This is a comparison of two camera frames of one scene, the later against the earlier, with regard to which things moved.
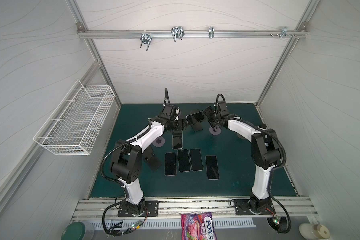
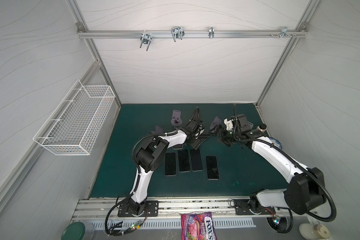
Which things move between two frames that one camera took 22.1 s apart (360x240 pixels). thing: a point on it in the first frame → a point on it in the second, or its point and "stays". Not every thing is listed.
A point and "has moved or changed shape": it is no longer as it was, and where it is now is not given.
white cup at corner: [314, 231] stays
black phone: [212, 167] stays
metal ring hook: [211, 32] stays
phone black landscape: [184, 163] stays
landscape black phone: [195, 117] has moved or changed shape
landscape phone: [196, 159] stays
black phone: [170, 164] stays
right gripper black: [206, 114] → [221, 131]
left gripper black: [181, 125] → [196, 144]
